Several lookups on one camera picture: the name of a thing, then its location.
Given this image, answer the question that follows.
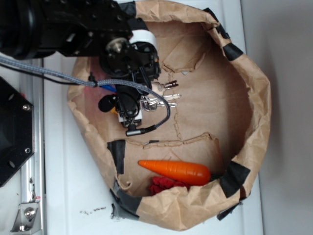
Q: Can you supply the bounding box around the aluminium extrusion rail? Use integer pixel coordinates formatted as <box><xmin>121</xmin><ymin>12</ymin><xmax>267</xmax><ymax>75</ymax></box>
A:
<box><xmin>14</xmin><ymin>74</ymin><xmax>46</xmax><ymax>235</ymax></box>

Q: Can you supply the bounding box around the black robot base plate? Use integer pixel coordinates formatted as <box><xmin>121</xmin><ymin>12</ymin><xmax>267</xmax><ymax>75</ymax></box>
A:
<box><xmin>0</xmin><ymin>78</ymin><xmax>34</xmax><ymax>187</ymax></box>

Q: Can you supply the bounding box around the silver corner bracket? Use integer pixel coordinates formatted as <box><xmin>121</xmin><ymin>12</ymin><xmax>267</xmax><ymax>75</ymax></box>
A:
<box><xmin>10</xmin><ymin>202</ymin><xmax>41</xmax><ymax>235</ymax></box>

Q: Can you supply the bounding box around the yellow rubber duck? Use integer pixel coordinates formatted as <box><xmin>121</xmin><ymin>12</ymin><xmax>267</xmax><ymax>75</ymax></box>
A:
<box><xmin>110</xmin><ymin>107</ymin><xmax>118</xmax><ymax>114</ymax></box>

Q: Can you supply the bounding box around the red crumpled cloth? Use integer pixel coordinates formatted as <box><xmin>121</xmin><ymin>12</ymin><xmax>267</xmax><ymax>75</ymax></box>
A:
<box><xmin>148</xmin><ymin>176</ymin><xmax>190</xmax><ymax>196</ymax></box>

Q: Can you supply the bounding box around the orange plastic carrot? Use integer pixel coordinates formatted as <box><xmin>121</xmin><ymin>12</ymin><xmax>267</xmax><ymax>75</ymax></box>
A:
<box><xmin>138</xmin><ymin>160</ymin><xmax>211</xmax><ymax>186</ymax></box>

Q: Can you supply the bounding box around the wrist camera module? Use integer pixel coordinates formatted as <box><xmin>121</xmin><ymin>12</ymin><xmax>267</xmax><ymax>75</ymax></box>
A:
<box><xmin>98</xmin><ymin>85</ymin><xmax>142</xmax><ymax>128</ymax></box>

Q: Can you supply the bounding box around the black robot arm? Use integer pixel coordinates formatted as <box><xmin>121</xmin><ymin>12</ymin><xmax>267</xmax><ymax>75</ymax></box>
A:
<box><xmin>0</xmin><ymin>0</ymin><xmax>161</xmax><ymax>83</ymax></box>

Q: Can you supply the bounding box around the brown paper bag bin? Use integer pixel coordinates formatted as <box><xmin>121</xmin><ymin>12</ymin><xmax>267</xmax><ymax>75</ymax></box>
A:
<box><xmin>67</xmin><ymin>0</ymin><xmax>271</xmax><ymax>231</ymax></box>

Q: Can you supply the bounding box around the grey braided cable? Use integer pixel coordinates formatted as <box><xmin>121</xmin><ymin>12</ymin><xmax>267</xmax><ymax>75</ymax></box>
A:
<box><xmin>0</xmin><ymin>55</ymin><xmax>171</xmax><ymax>137</ymax></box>

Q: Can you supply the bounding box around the silver key bunch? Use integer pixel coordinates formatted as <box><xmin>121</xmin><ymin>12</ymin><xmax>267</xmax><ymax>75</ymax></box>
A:
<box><xmin>140</xmin><ymin>80</ymin><xmax>181</xmax><ymax>111</ymax></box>

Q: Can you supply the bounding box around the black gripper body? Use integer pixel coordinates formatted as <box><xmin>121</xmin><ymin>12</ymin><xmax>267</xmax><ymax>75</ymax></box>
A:
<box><xmin>99</xmin><ymin>29</ymin><xmax>161</xmax><ymax>82</ymax></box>

